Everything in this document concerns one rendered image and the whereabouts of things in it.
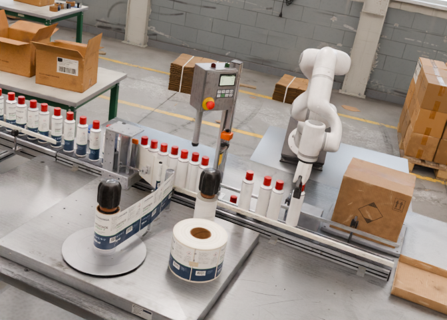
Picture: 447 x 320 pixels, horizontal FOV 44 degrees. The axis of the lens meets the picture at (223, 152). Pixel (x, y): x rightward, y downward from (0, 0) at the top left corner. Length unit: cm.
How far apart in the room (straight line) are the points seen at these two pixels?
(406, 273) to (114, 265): 122
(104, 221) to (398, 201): 125
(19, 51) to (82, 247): 227
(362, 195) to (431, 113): 314
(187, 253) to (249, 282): 32
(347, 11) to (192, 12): 213
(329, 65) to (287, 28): 543
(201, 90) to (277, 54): 553
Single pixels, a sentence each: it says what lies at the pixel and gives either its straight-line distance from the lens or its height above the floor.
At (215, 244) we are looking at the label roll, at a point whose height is 102.
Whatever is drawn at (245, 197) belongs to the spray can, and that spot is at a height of 97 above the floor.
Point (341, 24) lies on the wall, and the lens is 769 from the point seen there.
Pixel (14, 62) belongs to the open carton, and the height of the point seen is 87.
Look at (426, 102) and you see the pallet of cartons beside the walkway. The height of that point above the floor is 71.
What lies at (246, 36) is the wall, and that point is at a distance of 791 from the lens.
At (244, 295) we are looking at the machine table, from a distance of 212.
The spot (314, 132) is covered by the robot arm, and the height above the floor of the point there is 136.
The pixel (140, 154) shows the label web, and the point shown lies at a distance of 257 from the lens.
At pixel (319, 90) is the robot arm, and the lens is 231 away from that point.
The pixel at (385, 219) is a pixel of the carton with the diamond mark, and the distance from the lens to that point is 256.
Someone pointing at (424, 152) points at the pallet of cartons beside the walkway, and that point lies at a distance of 572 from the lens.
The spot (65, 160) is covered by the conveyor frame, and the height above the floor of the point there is 85.
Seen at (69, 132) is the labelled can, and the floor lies 99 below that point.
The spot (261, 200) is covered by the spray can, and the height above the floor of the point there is 98.
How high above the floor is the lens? 213
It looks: 24 degrees down
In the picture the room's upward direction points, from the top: 10 degrees clockwise
